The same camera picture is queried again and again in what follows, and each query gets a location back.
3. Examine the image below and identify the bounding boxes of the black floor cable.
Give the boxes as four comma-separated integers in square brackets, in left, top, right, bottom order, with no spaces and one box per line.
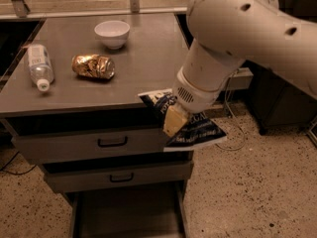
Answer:
[0,151,38,177]

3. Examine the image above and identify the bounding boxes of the dark side cabinet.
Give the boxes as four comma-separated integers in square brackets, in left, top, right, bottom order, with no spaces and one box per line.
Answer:
[246,61,317,135]

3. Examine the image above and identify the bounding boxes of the white ceramic bowl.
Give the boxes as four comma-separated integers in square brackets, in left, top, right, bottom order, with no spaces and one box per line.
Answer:
[94,20,130,50]

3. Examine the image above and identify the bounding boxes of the middle grey drawer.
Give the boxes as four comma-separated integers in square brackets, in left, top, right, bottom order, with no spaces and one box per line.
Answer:
[45,161,193,192]

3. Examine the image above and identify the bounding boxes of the blue chip bag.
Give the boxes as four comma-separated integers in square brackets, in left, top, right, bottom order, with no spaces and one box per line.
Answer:
[139,89,227,152]

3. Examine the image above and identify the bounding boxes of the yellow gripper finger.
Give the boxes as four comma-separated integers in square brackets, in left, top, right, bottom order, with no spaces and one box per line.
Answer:
[163,103,190,137]

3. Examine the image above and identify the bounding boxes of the metal frame rail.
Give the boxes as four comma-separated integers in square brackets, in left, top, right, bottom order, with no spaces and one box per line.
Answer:
[0,0,192,21]

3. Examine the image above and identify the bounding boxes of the clear plastic water bottle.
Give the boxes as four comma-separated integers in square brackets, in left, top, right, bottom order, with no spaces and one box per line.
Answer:
[27,44,54,92]

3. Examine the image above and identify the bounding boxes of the grey drawer cabinet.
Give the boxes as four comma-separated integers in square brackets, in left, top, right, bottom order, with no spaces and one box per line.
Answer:
[0,12,210,196]

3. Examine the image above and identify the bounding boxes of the bottom grey drawer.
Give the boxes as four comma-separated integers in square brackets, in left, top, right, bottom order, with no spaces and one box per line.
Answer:
[69,181,190,238]

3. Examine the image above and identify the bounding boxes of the crushed gold can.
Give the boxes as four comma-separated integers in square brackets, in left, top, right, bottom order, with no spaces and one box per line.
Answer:
[71,55,115,80]

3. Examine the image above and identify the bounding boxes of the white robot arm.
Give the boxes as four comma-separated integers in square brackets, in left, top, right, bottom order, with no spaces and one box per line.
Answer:
[163,0,317,137]

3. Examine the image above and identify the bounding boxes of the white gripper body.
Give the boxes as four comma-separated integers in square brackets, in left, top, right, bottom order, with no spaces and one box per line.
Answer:
[172,68,220,114]

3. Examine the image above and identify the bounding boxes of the grey drawer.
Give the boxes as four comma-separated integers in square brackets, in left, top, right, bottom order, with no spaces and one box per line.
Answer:
[45,161,193,192]
[69,181,190,238]
[6,122,202,166]

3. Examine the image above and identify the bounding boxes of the white power cable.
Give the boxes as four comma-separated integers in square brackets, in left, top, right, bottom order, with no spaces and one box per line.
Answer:
[214,70,247,152]

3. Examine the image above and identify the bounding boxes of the top grey drawer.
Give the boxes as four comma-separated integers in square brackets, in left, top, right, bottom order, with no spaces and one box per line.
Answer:
[6,122,202,166]

